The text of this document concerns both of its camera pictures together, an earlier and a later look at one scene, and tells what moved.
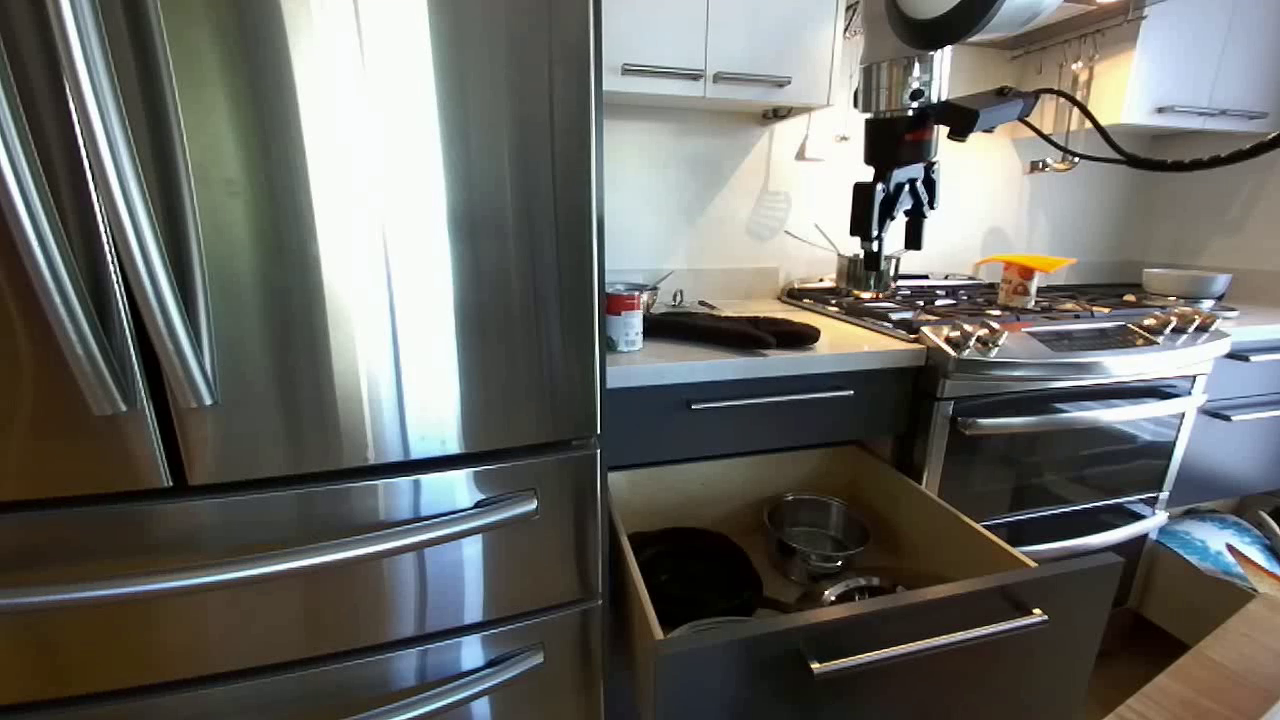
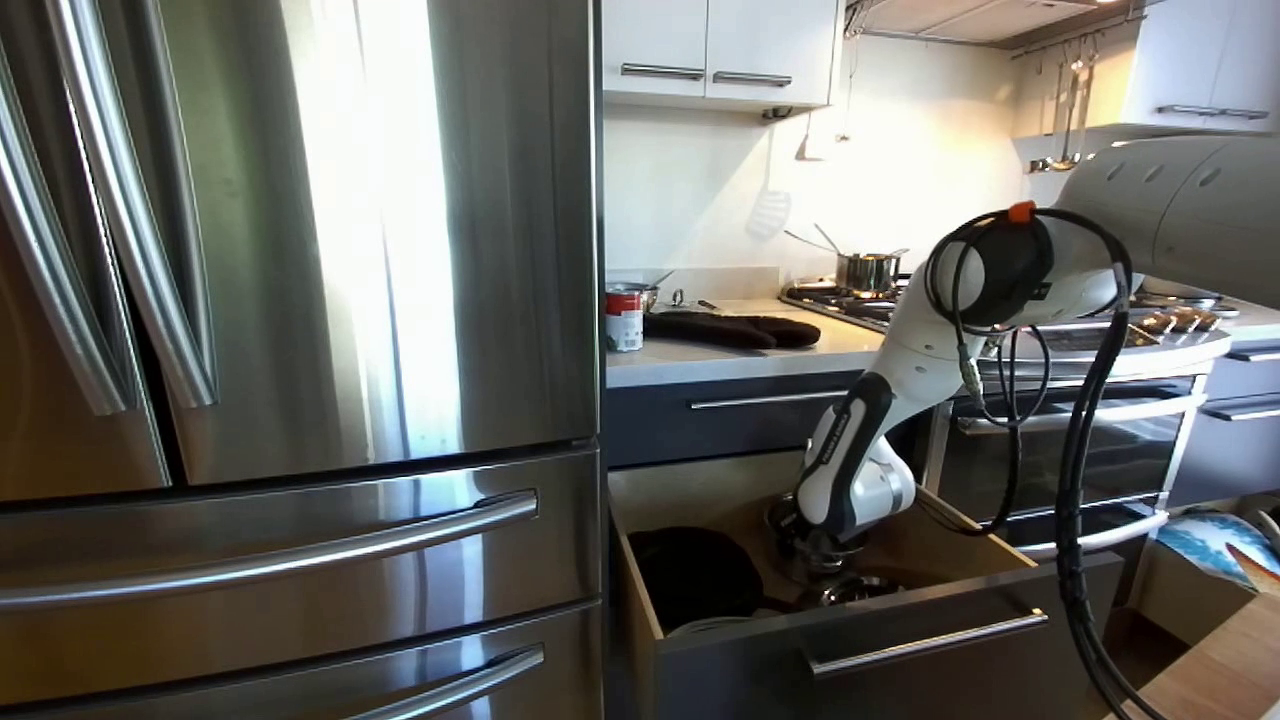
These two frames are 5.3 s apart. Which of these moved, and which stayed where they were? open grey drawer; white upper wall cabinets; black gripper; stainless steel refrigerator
Moved: black gripper
Stayed: open grey drawer; stainless steel refrigerator; white upper wall cabinets
